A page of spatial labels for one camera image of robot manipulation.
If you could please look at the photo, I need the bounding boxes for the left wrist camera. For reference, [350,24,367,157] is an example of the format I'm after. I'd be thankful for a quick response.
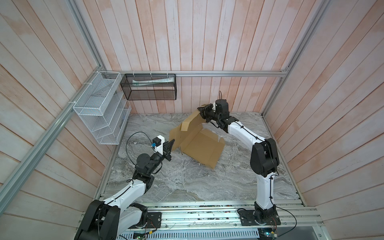
[152,135,165,155]

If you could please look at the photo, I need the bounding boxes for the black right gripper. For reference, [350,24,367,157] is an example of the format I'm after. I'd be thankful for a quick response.
[197,104,221,124]

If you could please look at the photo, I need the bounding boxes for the white wire mesh shelf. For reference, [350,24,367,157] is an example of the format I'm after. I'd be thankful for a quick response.
[73,71,132,145]

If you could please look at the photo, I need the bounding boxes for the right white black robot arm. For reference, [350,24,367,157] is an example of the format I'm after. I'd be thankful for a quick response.
[198,104,280,218]

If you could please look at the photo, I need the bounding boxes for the white slotted cable duct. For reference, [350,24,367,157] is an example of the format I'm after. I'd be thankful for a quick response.
[117,229,260,240]

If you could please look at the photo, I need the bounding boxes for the black wire mesh basket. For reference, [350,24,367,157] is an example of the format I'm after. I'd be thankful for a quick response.
[120,73,178,101]

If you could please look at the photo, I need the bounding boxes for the left green circuit board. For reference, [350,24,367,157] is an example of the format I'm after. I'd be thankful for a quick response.
[133,233,147,240]

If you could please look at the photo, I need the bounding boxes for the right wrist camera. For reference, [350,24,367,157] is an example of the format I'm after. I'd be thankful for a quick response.
[215,99,230,119]

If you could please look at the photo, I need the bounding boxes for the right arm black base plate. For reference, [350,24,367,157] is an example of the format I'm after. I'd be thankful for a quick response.
[237,208,281,226]

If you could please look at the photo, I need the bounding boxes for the white paper in black basket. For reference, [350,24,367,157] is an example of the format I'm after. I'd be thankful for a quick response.
[132,77,175,87]

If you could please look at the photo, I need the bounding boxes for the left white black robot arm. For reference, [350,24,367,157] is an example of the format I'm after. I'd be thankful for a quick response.
[75,136,175,240]

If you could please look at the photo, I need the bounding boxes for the aluminium mounting rail frame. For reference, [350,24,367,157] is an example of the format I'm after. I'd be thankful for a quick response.
[142,200,324,230]

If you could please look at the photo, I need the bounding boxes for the right green circuit board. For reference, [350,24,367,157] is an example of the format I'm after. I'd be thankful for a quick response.
[258,229,277,240]

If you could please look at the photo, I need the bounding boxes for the brown cardboard box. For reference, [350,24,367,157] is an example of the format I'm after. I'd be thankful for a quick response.
[169,110,226,169]

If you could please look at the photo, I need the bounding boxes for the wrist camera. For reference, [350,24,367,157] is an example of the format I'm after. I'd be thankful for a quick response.
[152,135,165,155]
[215,99,230,119]

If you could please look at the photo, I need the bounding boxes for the green circuit board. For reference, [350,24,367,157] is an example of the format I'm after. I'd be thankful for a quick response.
[258,229,277,240]
[133,233,147,240]

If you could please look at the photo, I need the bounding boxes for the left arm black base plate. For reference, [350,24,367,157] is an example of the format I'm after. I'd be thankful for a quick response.
[140,212,162,229]

